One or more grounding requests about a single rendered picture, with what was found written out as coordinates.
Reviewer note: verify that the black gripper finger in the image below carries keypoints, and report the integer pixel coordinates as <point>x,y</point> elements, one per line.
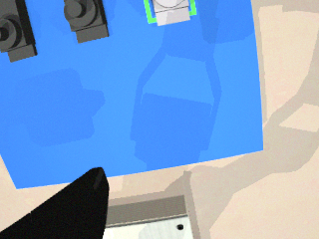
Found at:
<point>79,211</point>

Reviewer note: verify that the blue flat deck plate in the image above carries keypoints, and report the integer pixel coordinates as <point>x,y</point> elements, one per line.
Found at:
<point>97,83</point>

